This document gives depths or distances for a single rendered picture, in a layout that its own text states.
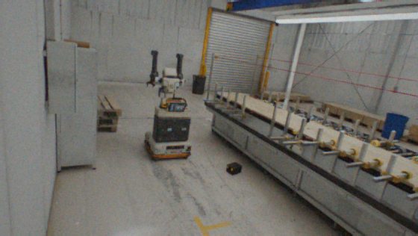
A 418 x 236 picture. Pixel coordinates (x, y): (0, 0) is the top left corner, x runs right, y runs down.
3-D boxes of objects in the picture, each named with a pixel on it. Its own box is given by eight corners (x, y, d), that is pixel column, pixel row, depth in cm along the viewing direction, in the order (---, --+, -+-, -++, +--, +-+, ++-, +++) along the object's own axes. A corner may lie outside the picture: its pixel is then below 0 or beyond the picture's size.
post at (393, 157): (378, 205, 224) (395, 155, 211) (373, 202, 227) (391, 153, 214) (380, 204, 226) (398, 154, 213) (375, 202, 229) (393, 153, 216)
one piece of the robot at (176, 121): (188, 148, 411) (194, 98, 389) (154, 149, 386) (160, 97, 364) (181, 140, 439) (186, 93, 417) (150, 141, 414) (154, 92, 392)
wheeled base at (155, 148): (191, 157, 410) (192, 143, 403) (152, 160, 381) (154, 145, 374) (178, 142, 467) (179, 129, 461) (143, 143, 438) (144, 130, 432)
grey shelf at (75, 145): (57, 172, 320) (54, 47, 279) (61, 145, 396) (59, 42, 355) (95, 169, 340) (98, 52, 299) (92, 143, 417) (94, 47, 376)
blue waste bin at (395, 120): (395, 143, 692) (404, 117, 673) (374, 135, 741) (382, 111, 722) (406, 142, 719) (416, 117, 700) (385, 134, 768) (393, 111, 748)
